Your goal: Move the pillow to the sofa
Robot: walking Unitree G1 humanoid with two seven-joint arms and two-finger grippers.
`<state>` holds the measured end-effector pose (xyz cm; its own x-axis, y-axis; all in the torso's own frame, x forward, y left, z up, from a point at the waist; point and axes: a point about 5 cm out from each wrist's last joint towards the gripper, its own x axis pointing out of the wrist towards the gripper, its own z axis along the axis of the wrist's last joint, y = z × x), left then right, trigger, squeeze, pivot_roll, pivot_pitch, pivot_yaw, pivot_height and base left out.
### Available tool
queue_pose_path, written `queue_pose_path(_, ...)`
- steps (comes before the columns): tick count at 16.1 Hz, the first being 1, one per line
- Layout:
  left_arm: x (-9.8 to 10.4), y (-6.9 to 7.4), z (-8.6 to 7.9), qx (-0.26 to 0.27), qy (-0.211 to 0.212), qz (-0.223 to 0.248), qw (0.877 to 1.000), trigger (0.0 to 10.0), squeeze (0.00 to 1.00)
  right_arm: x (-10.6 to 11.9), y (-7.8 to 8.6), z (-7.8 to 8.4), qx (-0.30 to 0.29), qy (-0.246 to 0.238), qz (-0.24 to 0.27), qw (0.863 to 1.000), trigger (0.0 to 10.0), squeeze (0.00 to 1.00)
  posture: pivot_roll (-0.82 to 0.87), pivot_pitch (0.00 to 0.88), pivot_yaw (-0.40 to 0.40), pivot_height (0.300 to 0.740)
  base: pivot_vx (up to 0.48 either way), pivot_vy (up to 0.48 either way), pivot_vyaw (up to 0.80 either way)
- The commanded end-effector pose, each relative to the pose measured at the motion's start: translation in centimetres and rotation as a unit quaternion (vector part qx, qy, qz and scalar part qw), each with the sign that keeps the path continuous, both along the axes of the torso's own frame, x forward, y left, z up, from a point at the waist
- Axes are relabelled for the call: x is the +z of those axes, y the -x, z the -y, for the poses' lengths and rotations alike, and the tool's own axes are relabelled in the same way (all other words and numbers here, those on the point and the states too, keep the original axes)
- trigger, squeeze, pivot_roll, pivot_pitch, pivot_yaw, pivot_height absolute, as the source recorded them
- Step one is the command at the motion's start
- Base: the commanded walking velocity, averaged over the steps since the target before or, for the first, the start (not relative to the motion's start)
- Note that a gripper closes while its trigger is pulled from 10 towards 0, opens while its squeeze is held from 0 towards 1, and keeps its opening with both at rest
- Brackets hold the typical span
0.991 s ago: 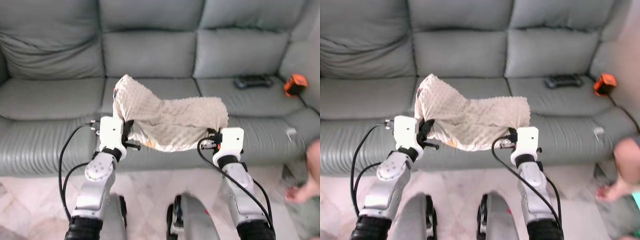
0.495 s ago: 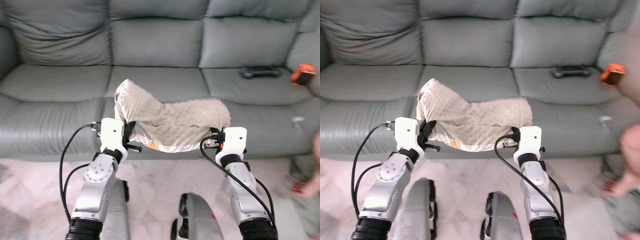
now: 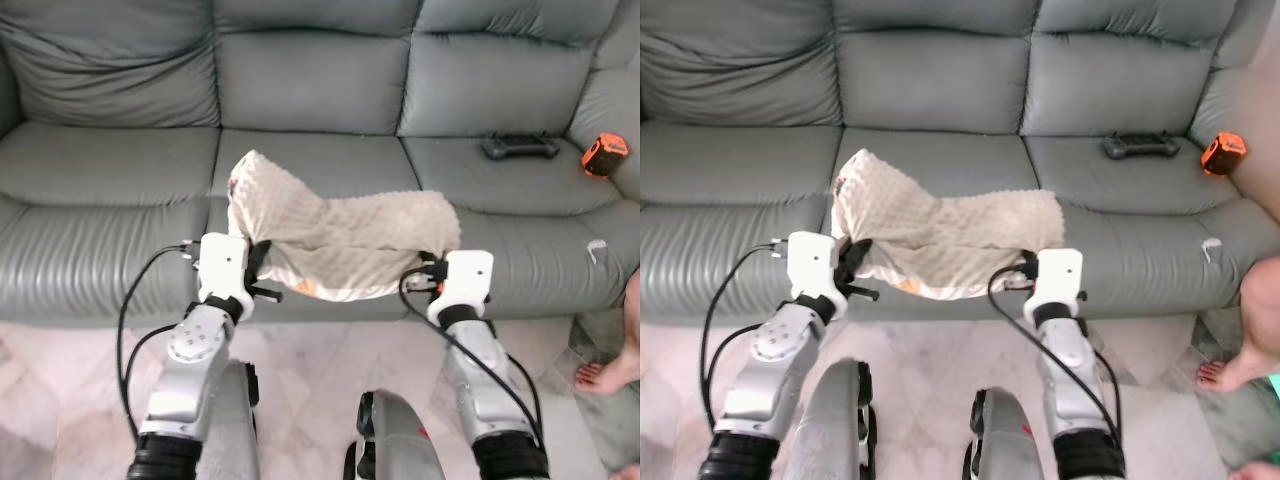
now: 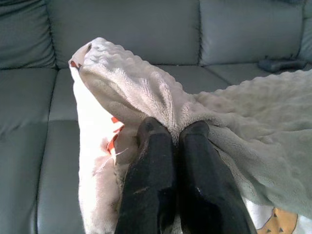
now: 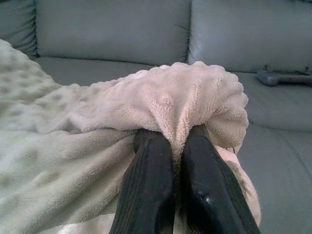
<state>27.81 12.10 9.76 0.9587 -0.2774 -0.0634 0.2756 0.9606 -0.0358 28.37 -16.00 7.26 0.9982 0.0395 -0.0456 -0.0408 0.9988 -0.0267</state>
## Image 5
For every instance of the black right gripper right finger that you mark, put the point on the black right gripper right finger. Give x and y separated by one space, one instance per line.
209 190

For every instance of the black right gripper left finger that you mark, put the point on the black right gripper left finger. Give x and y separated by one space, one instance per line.
148 182

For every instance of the beige dotted plush pillow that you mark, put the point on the beige dotted plush pillow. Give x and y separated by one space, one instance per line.
73 146

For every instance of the grey-green leather sofa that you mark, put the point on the grey-green leather sofa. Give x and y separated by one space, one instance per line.
109 29

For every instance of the grey bar-shaped object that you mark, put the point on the grey bar-shaped object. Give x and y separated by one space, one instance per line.
270 79

